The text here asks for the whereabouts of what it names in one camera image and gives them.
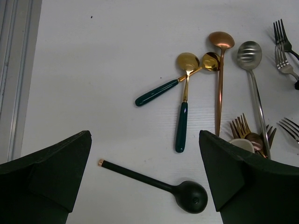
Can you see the gold spoon green handle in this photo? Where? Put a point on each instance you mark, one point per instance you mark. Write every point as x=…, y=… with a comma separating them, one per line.
x=211, y=62
x=189, y=63

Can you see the small copper spoon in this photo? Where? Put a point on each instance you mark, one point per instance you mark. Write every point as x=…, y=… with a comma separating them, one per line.
x=256, y=141

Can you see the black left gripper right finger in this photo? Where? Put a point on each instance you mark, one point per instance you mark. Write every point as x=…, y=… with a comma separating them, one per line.
x=247, y=188

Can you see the black ladle spoon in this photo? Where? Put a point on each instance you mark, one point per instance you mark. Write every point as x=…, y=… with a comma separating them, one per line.
x=190, y=196

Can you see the silver slotted spoon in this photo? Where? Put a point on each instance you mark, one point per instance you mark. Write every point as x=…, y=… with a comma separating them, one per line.
x=249, y=56

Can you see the copper long spoon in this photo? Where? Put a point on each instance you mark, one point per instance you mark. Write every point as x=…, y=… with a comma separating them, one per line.
x=223, y=41

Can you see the black fork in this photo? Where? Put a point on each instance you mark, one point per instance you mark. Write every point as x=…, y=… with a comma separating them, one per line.
x=281, y=37

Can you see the gold fork green handle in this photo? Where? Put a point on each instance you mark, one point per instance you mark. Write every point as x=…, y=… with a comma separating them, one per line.
x=261, y=152

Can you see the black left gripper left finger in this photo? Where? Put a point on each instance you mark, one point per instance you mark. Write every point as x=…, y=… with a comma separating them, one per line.
x=42, y=187

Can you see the white ceramic spoon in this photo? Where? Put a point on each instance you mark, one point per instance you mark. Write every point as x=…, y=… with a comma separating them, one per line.
x=244, y=144

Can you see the brown wooden spoon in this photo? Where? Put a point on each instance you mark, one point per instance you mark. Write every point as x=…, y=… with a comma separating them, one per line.
x=271, y=131

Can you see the aluminium rail frame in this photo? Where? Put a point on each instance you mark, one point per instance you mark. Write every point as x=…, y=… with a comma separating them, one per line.
x=19, y=23

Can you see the copper fork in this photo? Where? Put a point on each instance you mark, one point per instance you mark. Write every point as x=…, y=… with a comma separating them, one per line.
x=236, y=129

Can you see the silver fork dark handle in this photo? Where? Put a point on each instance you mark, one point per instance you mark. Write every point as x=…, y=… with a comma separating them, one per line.
x=290, y=127

